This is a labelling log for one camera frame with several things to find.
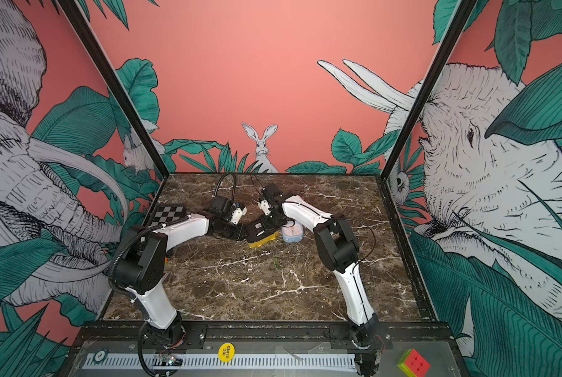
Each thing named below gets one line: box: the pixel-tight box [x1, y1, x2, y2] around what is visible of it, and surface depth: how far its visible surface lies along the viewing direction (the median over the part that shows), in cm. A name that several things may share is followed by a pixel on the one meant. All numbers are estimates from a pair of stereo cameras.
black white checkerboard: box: [150, 203, 186, 227], surface depth 103 cm
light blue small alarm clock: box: [281, 220, 305, 243], surface depth 97 cm
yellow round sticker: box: [217, 342, 236, 363], surface depth 73 cm
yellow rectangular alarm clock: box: [244, 218, 281, 249], surface depth 97 cm
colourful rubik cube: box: [397, 348, 431, 377], surface depth 67 cm
